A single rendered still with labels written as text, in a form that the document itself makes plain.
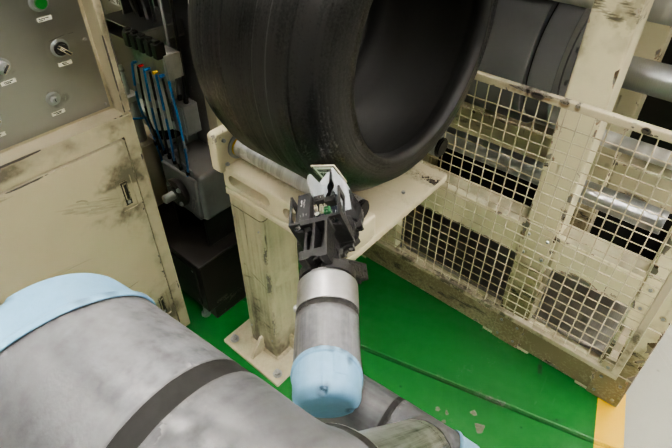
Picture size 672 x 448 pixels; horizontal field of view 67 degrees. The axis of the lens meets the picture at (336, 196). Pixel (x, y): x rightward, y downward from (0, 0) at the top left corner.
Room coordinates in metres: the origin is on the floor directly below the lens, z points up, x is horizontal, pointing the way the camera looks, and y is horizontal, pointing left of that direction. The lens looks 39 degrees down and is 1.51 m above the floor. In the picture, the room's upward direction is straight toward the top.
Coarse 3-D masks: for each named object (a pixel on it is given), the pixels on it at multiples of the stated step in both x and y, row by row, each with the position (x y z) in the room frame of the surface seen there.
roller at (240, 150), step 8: (232, 144) 0.93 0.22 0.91; (240, 144) 0.92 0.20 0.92; (240, 152) 0.91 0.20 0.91; (248, 152) 0.90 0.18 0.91; (256, 152) 0.89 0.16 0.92; (248, 160) 0.89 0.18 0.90; (256, 160) 0.88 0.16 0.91; (264, 160) 0.86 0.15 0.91; (264, 168) 0.86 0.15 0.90; (272, 168) 0.84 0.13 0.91; (280, 168) 0.84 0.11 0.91; (280, 176) 0.83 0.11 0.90; (288, 176) 0.82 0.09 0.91; (296, 176) 0.81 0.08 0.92; (296, 184) 0.80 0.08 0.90; (304, 184) 0.79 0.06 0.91; (304, 192) 0.79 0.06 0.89; (360, 200) 0.72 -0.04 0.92; (368, 208) 0.73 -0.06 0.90
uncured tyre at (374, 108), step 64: (192, 0) 0.77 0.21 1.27; (256, 0) 0.68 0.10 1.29; (320, 0) 0.65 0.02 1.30; (384, 0) 1.17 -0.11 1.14; (448, 0) 1.10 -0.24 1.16; (256, 64) 0.66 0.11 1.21; (320, 64) 0.63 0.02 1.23; (384, 64) 1.12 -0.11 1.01; (448, 64) 1.04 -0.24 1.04; (256, 128) 0.69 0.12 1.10; (320, 128) 0.63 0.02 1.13; (384, 128) 0.97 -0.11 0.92
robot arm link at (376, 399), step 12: (372, 384) 0.34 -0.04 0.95; (372, 396) 0.32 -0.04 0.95; (384, 396) 0.32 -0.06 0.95; (396, 396) 0.33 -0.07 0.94; (360, 408) 0.31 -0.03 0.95; (372, 408) 0.31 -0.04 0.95; (384, 408) 0.31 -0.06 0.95; (324, 420) 0.31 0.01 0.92; (336, 420) 0.31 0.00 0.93; (348, 420) 0.30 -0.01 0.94; (360, 420) 0.30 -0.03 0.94; (372, 420) 0.30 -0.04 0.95
